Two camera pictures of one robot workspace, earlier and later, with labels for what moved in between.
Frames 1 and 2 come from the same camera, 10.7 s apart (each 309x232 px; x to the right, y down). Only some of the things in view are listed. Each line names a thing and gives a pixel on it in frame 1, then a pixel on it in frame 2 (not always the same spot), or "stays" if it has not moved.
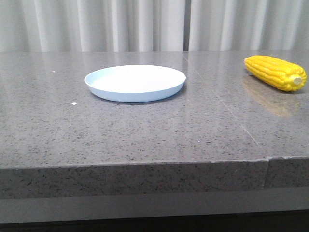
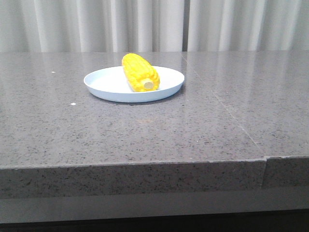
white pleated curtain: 136,25 stays
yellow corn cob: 283,74 → 141,75
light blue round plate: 134,83 stays
